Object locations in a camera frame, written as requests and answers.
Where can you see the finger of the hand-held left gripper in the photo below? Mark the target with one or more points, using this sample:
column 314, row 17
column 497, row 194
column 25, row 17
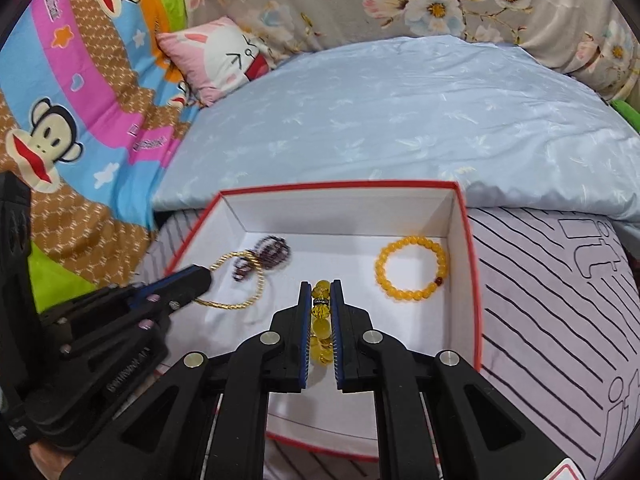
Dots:
column 187, row 294
column 170, row 280

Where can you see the red box with white inside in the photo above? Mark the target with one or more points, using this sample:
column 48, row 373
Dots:
column 350, row 240

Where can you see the pink rabbit pillow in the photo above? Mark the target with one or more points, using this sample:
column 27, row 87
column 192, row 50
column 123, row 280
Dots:
column 220, row 60

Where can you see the twisted gold bangle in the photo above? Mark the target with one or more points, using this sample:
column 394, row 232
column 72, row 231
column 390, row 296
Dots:
column 262, row 280

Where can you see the grey floral blanket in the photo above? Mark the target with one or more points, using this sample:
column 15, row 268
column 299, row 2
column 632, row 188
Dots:
column 350, row 0

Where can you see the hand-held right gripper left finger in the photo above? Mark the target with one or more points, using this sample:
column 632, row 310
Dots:
column 302, row 335

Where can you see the green plastic object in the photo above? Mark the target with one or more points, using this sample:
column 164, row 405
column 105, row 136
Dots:
column 627, row 112

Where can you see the light blue quilt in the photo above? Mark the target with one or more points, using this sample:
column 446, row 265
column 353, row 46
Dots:
column 400, row 120

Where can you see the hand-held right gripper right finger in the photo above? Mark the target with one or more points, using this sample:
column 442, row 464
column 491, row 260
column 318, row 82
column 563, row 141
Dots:
column 339, row 335

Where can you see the colourful cartoon monkey blanket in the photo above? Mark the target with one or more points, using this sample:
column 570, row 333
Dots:
column 75, row 110

